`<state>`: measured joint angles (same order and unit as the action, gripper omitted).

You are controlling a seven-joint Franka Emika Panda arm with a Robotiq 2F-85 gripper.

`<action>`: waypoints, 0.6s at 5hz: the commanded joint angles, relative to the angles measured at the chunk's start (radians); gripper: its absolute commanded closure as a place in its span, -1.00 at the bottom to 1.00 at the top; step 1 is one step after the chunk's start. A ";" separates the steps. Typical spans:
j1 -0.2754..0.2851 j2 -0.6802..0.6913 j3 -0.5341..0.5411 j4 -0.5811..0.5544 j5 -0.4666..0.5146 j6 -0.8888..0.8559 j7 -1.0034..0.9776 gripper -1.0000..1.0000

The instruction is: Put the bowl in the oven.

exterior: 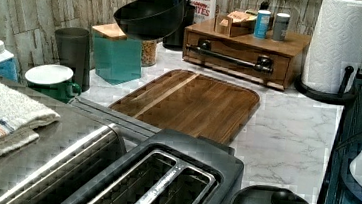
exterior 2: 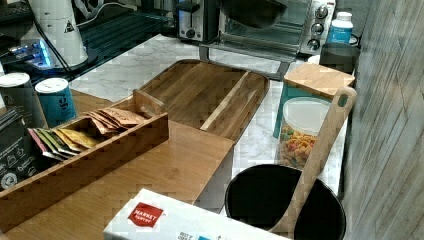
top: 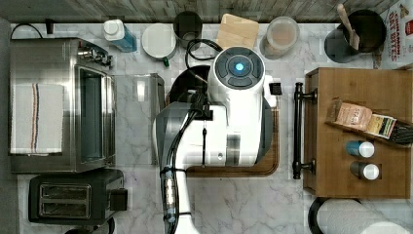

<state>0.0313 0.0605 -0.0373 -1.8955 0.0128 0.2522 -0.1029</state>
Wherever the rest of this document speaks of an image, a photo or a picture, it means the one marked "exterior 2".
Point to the green tea packet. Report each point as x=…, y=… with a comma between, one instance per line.
x=56, y=142

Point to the teal can with white lid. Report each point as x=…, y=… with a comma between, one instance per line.
x=56, y=100

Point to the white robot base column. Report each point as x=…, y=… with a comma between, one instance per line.
x=56, y=18

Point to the dark can with white lid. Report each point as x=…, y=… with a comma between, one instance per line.
x=17, y=92

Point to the black wire rack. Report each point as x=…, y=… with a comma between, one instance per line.
x=111, y=38

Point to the silver toaster oven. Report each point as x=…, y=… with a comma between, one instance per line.
x=305, y=23

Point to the black utensil holder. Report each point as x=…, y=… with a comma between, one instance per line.
x=260, y=195

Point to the wooden tray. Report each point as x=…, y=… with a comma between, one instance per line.
x=214, y=98

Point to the brown tea packets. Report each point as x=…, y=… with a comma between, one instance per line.
x=111, y=119

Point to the dark grey mug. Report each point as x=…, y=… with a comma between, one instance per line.
x=339, y=56

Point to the yellow tea packet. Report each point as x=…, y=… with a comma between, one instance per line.
x=80, y=138

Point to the open oven door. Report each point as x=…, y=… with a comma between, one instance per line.
x=281, y=53

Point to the clear jar of colourful cereal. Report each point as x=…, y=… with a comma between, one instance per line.
x=302, y=121

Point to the wooden spoon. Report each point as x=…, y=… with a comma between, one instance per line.
x=337, y=114

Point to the pink tea packet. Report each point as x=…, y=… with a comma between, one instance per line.
x=42, y=147

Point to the teal canister with wooden lid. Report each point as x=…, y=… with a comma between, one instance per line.
x=310, y=80

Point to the bamboo tea organizer box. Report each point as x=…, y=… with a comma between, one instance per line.
x=37, y=193

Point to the black packet bag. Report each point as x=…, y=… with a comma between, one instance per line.
x=19, y=158

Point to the silver black toaster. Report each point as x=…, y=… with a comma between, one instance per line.
x=197, y=20

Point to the white blue supplement bottle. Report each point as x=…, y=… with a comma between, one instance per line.
x=341, y=28

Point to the white Market Pantry box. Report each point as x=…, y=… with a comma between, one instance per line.
x=152, y=216

